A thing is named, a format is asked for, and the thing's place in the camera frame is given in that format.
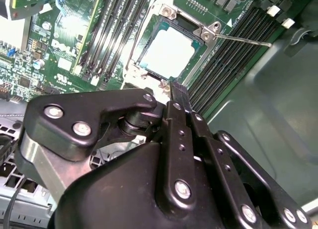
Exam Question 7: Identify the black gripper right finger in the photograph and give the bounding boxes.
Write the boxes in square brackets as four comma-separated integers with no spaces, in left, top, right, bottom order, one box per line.
[178,81,314,229]

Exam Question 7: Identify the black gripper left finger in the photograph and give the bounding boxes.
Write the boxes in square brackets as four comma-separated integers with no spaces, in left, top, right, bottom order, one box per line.
[14,81,199,218]

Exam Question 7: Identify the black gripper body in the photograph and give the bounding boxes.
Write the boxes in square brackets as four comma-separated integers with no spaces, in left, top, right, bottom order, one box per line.
[47,142,243,229]

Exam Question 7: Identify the metal socket cover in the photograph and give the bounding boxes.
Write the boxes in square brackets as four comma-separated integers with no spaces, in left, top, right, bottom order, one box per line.
[123,70,174,93]

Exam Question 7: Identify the silver CPU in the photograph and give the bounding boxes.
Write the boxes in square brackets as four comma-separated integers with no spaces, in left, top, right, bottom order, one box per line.
[137,18,209,81]

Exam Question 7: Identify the metal locking lever wire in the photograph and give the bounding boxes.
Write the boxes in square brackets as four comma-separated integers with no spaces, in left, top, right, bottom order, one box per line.
[212,32,273,48]

